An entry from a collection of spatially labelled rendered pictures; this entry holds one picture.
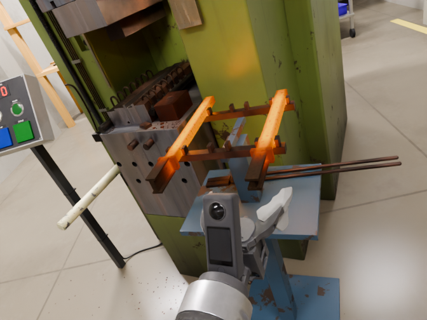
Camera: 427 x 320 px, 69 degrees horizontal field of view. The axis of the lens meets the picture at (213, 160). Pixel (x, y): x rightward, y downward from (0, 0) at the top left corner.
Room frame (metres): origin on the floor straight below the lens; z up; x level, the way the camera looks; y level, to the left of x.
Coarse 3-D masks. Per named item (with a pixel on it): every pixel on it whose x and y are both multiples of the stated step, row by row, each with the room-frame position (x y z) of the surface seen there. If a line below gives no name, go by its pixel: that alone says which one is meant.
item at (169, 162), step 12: (204, 108) 0.90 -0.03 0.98; (192, 120) 0.84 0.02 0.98; (192, 132) 0.78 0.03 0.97; (180, 144) 0.72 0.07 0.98; (168, 156) 0.67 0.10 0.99; (180, 156) 0.69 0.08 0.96; (156, 168) 0.62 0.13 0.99; (168, 168) 0.65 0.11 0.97; (156, 180) 0.60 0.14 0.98; (168, 180) 0.62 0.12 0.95; (156, 192) 0.59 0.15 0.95
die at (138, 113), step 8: (184, 64) 1.46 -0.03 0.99; (160, 72) 1.48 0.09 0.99; (152, 80) 1.39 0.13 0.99; (168, 80) 1.29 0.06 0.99; (176, 80) 1.30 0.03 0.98; (192, 80) 1.40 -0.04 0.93; (144, 88) 1.27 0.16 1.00; (152, 88) 1.24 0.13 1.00; (160, 88) 1.22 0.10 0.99; (184, 88) 1.33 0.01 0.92; (128, 96) 1.32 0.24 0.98; (152, 96) 1.16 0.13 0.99; (160, 96) 1.19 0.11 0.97; (120, 104) 1.21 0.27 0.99; (136, 104) 1.14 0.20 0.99; (144, 104) 1.10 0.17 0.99; (112, 112) 1.20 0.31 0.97; (120, 112) 1.18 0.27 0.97; (128, 112) 1.15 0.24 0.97; (136, 112) 1.13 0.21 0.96; (144, 112) 1.11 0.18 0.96; (112, 120) 1.21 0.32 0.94; (120, 120) 1.19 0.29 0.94; (128, 120) 1.16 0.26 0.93; (136, 120) 1.14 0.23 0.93; (144, 120) 1.12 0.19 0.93; (152, 120) 1.11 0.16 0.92
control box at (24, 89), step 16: (16, 80) 1.36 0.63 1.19; (32, 80) 1.39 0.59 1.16; (0, 96) 1.35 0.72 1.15; (16, 96) 1.34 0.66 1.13; (32, 96) 1.33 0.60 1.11; (0, 112) 1.33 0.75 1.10; (32, 112) 1.29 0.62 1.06; (0, 128) 1.30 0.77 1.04; (32, 128) 1.26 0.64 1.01; (48, 128) 1.30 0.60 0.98; (16, 144) 1.25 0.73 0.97; (32, 144) 1.25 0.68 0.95
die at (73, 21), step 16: (80, 0) 1.14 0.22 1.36; (96, 0) 1.10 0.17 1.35; (112, 0) 1.16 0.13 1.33; (128, 0) 1.22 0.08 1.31; (144, 0) 1.30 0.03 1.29; (160, 0) 1.38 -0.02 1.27; (64, 16) 1.19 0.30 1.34; (80, 16) 1.15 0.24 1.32; (96, 16) 1.12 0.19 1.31; (112, 16) 1.14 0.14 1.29; (64, 32) 1.21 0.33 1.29; (80, 32) 1.17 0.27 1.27
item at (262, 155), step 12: (276, 96) 0.79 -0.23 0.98; (276, 108) 0.72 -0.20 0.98; (276, 120) 0.66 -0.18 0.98; (264, 132) 0.63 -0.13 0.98; (276, 132) 0.63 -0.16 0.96; (264, 144) 0.58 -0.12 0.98; (252, 156) 0.54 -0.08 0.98; (264, 156) 0.53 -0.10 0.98; (252, 168) 0.50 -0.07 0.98; (264, 168) 0.52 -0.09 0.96; (252, 180) 0.47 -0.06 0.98
